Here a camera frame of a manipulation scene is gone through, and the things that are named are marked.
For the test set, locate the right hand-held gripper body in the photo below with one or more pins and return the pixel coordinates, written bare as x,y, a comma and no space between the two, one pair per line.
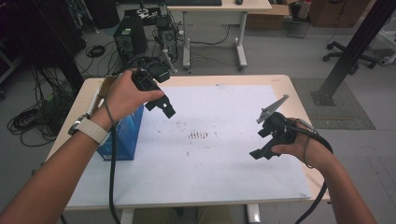
280,130

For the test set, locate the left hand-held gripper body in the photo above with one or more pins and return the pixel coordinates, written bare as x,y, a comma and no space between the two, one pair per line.
146,79

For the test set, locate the person's left hand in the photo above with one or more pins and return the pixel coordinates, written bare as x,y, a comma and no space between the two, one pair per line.
121,99

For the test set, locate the person's right hand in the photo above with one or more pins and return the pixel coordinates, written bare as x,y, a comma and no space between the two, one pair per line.
311,149

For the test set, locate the blue cardboard box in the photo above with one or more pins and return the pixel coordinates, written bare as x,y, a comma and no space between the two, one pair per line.
126,140

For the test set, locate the black computer tower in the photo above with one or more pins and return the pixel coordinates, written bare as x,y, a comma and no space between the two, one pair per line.
129,37

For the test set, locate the white paper sheet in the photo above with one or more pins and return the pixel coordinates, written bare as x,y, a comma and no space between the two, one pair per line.
218,168

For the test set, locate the open computer case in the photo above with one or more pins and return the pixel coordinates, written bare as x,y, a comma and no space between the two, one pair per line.
168,39

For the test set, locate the white table leg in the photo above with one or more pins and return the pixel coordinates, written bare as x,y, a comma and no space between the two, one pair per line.
252,213
127,216

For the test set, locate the grey floor mat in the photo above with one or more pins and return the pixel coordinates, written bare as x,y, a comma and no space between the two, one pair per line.
345,109

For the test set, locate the black keyboard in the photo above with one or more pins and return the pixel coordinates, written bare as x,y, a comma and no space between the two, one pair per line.
193,2

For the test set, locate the white-legged desk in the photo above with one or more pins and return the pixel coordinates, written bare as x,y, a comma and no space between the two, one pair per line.
218,7

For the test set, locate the black office chair base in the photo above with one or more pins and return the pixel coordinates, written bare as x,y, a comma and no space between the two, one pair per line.
348,54

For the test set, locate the brown cardboard box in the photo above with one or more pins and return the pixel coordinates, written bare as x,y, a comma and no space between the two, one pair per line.
267,15

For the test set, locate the computer mouse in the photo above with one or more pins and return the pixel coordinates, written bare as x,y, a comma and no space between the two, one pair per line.
239,2

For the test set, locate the wooden cabinet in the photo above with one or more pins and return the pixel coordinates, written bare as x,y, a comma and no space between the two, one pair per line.
339,12

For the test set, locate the black metal post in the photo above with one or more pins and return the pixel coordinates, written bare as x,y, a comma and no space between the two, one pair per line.
351,53

